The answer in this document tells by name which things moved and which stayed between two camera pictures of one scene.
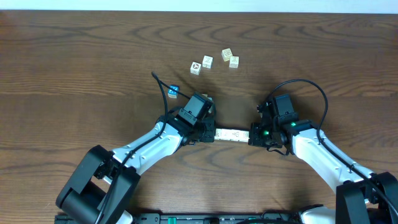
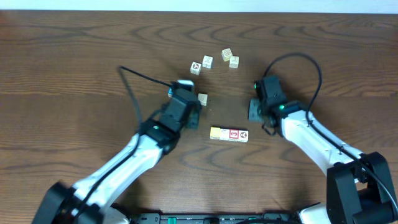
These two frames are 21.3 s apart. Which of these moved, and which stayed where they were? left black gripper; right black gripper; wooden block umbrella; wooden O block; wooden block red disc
Moved: right black gripper; left black gripper
Stayed: wooden block umbrella; wooden block red disc; wooden O block
